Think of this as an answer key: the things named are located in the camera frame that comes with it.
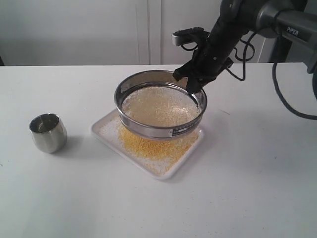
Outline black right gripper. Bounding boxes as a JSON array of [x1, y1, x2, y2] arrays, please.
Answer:
[[172, 37, 234, 95]]

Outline round stainless steel sieve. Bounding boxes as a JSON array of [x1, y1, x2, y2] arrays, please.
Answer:
[[114, 70, 207, 140]]

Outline stainless steel cup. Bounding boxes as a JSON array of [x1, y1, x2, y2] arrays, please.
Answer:
[[29, 113, 67, 153]]

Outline yellow and white grain mix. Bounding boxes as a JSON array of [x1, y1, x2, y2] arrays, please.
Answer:
[[122, 86, 201, 127]]

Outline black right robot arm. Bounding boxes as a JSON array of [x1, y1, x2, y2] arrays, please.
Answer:
[[172, 0, 317, 94]]

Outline yellow millet grains on tray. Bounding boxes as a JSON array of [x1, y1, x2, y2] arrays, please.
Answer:
[[99, 116, 200, 174]]

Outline white square plastic tray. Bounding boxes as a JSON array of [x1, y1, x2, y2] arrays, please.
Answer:
[[91, 110, 204, 180]]

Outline white cabinet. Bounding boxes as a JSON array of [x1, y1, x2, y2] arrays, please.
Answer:
[[0, 0, 290, 66]]

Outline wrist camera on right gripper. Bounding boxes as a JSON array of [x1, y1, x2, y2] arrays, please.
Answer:
[[172, 27, 209, 52]]

